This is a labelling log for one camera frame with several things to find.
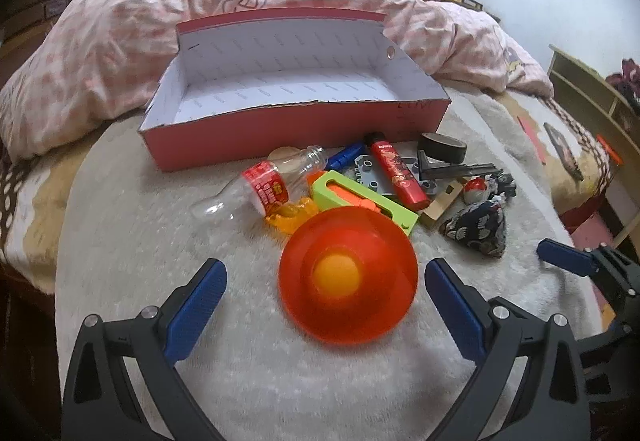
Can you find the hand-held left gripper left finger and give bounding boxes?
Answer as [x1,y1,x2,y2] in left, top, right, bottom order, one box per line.
[61,258,228,441]

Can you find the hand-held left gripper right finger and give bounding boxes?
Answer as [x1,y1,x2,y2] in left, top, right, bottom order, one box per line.
[424,257,592,441]

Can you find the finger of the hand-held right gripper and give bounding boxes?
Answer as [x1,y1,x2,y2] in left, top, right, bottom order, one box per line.
[537,238,640,303]

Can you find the dark patterned beanbag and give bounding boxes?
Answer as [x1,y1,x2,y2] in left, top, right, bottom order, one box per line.
[439,200,507,262]

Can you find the wooden puzzle piece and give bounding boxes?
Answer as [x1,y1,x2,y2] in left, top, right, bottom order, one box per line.
[417,178,466,228]

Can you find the orange plastic disc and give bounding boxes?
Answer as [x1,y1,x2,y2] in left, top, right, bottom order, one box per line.
[278,207,419,347]

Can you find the red white robot toy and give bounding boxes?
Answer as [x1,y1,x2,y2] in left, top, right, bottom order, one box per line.
[461,172,517,206]

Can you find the orange translucent plastic piece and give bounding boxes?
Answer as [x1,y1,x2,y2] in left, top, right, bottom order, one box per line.
[265,198,318,236]

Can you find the clear plastic bottle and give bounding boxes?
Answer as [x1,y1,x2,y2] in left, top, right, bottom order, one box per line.
[190,145,328,222]

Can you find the black tape roll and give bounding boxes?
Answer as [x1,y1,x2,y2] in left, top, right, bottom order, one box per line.
[419,132,468,163]

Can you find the green toy blaster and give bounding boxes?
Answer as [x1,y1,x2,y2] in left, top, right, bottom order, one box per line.
[312,170,419,237]

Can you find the red cardboard box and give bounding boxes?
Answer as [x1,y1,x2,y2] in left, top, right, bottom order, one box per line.
[137,8,452,172]

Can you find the beige fleece blanket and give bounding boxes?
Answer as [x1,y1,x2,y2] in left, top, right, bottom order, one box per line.
[55,91,606,441]

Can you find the dark printed card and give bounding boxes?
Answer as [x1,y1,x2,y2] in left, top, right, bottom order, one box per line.
[544,122,585,181]

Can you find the small orange object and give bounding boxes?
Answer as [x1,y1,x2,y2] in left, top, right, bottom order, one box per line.
[597,134,623,166]

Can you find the grey plastic plate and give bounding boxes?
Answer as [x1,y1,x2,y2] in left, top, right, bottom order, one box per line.
[352,156,451,197]

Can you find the beige wooden shelf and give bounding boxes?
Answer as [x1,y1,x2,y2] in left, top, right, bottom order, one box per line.
[547,44,640,247]

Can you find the dark clothes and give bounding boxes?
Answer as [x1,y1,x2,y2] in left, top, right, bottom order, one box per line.
[606,58,640,97]

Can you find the brown printed bed sheet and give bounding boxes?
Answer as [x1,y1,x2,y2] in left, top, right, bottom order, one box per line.
[0,91,621,297]

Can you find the blue plastic toy piece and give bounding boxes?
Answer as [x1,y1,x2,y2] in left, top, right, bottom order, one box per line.
[325,142,367,170]

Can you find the pink checked quilt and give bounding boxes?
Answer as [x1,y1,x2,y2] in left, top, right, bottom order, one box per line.
[0,0,555,162]

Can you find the dark wooden headboard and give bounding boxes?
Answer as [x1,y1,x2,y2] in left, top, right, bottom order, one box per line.
[0,0,123,72]

